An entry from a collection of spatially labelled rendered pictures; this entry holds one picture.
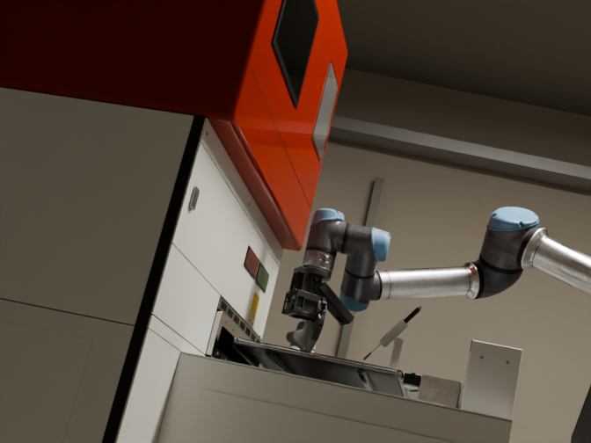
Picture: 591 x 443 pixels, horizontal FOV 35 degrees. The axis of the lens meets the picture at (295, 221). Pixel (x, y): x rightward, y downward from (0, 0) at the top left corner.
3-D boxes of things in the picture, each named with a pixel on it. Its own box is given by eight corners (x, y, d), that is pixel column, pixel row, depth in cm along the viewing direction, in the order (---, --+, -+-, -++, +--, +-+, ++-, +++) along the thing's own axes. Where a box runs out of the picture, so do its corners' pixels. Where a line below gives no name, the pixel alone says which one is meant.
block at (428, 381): (419, 387, 193) (422, 373, 194) (420, 389, 196) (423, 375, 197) (458, 395, 191) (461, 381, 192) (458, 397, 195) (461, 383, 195)
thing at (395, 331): (374, 366, 234) (384, 315, 238) (375, 369, 238) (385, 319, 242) (397, 371, 233) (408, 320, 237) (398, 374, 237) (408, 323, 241)
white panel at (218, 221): (134, 325, 160) (194, 115, 172) (237, 396, 236) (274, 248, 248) (151, 328, 160) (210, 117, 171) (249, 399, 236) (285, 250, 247)
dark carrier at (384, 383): (237, 342, 201) (237, 339, 201) (267, 370, 233) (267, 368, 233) (395, 374, 193) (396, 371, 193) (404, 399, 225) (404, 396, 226)
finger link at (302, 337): (284, 355, 216) (293, 316, 219) (307, 361, 218) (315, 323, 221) (289, 354, 213) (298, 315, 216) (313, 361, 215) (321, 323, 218)
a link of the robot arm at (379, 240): (384, 265, 232) (340, 256, 233) (392, 225, 227) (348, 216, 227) (381, 280, 225) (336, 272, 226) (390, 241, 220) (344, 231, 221)
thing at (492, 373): (459, 413, 172) (472, 339, 176) (458, 444, 224) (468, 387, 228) (511, 424, 170) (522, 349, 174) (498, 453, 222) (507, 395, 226)
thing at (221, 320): (203, 353, 195) (215, 309, 197) (247, 388, 236) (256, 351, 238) (211, 355, 194) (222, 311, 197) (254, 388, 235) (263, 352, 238)
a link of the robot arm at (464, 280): (500, 284, 253) (331, 293, 238) (510, 249, 248) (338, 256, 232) (521, 308, 244) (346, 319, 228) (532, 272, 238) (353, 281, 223)
